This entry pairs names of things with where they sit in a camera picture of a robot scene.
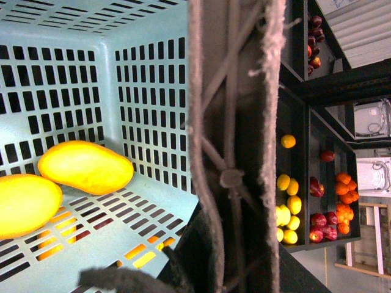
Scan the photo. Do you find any brown basket handle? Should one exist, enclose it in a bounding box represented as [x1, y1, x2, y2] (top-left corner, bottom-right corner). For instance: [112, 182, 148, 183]
[186, 1, 286, 292]

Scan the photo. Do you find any yellow mango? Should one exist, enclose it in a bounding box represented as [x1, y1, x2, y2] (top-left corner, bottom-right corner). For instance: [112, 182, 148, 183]
[37, 140, 134, 195]

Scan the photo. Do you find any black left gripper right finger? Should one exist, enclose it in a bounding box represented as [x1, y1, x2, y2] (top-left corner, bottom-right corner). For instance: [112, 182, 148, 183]
[279, 244, 331, 293]

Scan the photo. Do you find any wooden pallet frame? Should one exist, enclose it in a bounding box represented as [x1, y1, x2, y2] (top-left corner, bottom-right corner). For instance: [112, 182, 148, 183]
[335, 203, 390, 280]

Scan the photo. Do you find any yellow lemon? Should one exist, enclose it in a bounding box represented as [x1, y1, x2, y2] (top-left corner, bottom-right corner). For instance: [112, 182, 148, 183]
[1, 174, 63, 240]

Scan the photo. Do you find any pile of oranges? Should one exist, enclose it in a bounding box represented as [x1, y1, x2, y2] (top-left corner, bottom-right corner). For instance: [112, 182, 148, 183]
[335, 172, 360, 235]

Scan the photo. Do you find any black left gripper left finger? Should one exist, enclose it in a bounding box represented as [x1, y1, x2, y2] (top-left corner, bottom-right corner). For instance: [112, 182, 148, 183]
[78, 247, 194, 292]

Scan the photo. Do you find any red apple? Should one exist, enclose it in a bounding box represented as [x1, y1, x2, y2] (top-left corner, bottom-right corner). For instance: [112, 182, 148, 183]
[320, 150, 335, 162]
[310, 177, 324, 198]
[310, 213, 327, 227]

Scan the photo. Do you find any black fruit shelf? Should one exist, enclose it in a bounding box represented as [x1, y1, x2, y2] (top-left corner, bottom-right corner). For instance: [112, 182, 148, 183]
[277, 1, 390, 253]

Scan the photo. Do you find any white washing machine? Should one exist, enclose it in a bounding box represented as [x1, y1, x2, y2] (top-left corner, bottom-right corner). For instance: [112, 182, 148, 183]
[354, 98, 390, 139]

